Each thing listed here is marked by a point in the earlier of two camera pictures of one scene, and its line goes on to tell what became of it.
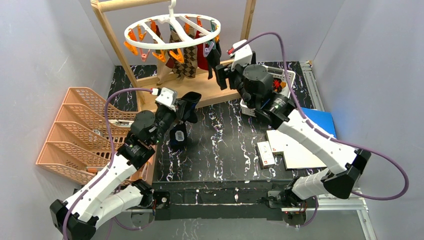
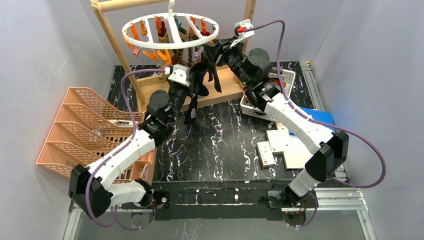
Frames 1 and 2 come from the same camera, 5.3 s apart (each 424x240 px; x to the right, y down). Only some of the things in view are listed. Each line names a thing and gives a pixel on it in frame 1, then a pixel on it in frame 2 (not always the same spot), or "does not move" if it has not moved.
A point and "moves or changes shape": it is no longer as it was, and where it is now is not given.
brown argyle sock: x=189 y=63 → x=180 y=58
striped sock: x=155 y=29 → x=162 y=37
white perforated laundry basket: x=278 y=75 does not move
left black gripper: x=178 y=110 → x=185 y=85
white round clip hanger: x=170 y=18 moves or changes shape
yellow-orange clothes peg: x=179 y=56 → x=166 y=56
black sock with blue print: x=178 y=137 → x=197 y=73
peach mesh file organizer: x=87 y=135 does not move
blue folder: x=322 y=119 does not move
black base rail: x=221 y=200 does not move
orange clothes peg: x=132 y=48 → x=152 y=55
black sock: x=211 y=62 moves or changes shape
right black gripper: x=230 y=78 → x=225 y=53
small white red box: x=265 y=154 does not move
